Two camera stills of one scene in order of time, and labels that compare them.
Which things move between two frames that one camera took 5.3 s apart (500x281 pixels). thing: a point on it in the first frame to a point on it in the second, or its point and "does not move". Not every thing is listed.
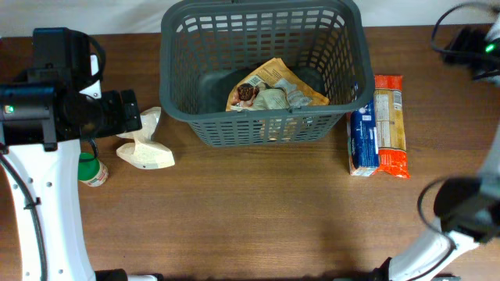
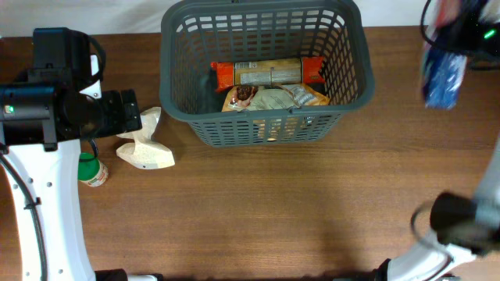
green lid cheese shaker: [91, 170] does not move
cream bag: [144, 153] does not move
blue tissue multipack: [362, 142] to [442, 75]
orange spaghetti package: [390, 126] to [268, 72]
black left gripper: [114, 108] does not move
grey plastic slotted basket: [205, 44] does not move
